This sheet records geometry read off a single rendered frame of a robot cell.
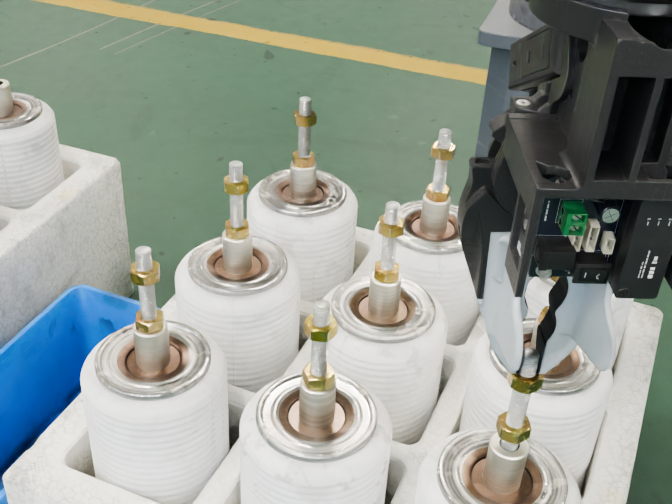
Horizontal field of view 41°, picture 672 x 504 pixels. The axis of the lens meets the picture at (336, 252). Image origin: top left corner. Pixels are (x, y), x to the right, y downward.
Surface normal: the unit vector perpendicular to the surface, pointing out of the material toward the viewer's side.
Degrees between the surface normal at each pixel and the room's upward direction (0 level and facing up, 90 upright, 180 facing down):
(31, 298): 90
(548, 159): 1
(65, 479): 0
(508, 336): 91
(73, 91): 0
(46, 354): 88
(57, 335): 88
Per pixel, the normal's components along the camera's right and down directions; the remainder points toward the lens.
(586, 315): -0.99, 0.00
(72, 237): 0.93, 0.25
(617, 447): 0.04, -0.82
